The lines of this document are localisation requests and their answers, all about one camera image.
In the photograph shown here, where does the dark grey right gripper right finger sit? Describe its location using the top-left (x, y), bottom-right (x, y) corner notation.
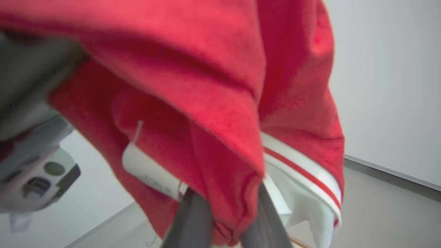
top-left (239, 183), bottom-right (294, 248)

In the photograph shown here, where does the red clothing with white collar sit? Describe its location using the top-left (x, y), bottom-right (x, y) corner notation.
top-left (0, 0), bottom-right (345, 248)

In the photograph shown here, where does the white grey robot body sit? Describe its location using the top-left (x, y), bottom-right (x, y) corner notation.
top-left (0, 33), bottom-right (85, 214)

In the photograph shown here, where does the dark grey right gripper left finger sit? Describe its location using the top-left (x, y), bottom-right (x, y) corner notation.
top-left (160, 188), bottom-right (215, 248)

